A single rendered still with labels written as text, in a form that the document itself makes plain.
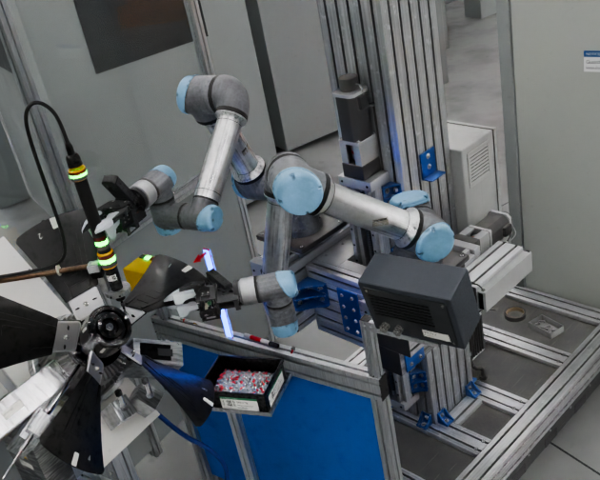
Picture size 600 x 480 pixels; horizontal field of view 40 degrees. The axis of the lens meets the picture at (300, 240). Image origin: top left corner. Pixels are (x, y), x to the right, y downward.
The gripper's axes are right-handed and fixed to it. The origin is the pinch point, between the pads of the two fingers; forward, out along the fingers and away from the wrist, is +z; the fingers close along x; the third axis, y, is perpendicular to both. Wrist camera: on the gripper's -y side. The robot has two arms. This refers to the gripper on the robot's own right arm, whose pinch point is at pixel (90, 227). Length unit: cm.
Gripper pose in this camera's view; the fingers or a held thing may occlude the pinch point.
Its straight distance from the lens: 214.3
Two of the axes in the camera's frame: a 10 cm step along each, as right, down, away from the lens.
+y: 1.7, 8.7, 4.7
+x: -9.0, -0.6, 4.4
